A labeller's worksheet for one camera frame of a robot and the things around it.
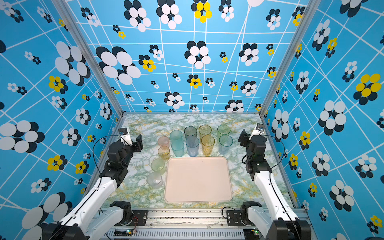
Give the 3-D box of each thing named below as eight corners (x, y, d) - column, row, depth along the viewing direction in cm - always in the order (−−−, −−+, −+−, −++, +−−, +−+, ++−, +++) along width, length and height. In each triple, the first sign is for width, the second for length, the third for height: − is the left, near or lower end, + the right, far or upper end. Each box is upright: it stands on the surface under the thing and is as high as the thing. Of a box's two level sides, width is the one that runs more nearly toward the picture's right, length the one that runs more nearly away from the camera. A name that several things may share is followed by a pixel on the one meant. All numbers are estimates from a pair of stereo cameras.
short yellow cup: (159, 160, 96) (156, 155, 91) (160, 151, 101) (158, 145, 95) (170, 160, 96) (168, 155, 91) (171, 151, 101) (169, 145, 95)
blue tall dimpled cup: (190, 158, 96) (189, 148, 87) (186, 148, 101) (185, 137, 92) (201, 154, 98) (201, 144, 88) (197, 145, 103) (196, 134, 93)
